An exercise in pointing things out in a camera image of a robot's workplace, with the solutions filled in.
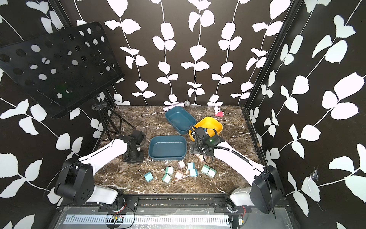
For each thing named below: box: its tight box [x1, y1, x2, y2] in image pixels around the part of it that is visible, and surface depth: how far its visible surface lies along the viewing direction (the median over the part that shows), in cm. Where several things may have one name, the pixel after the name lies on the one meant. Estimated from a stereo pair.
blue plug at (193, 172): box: [189, 168, 198, 177], surface depth 85 cm
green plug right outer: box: [206, 167, 217, 179], surface depth 85 cm
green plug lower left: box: [162, 173, 172, 184], surface depth 83 cm
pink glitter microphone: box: [162, 100, 191, 112], surface depth 121 cm
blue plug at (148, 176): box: [143, 171, 154, 183], surface depth 83 cm
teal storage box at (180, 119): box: [165, 106, 197, 135], surface depth 114 cm
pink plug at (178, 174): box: [174, 169, 184, 180], surface depth 85 cm
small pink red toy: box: [214, 111, 224, 117], surface depth 117 cm
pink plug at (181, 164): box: [177, 160, 186, 169], surface depth 89 cm
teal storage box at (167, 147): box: [148, 135, 187, 160], surface depth 97 cm
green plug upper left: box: [165, 166, 174, 176], surface depth 86 cm
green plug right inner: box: [201, 164, 211, 176], surface depth 87 cm
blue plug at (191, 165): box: [187, 162, 195, 170], surface depth 88 cm
